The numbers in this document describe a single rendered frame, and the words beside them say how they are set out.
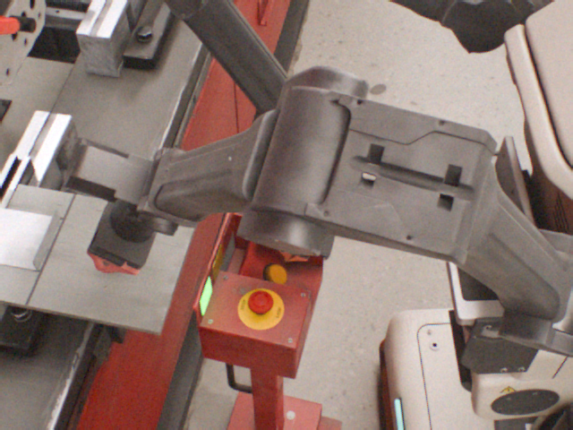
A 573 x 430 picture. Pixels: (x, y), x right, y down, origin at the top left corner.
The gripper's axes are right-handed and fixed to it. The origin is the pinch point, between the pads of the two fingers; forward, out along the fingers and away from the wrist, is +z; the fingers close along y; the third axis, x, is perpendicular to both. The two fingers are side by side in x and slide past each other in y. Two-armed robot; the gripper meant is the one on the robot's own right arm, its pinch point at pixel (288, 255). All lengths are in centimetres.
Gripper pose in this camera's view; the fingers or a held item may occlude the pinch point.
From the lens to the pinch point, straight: 134.9
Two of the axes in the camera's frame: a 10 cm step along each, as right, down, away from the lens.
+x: -2.4, 8.1, -5.3
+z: -2.4, 4.8, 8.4
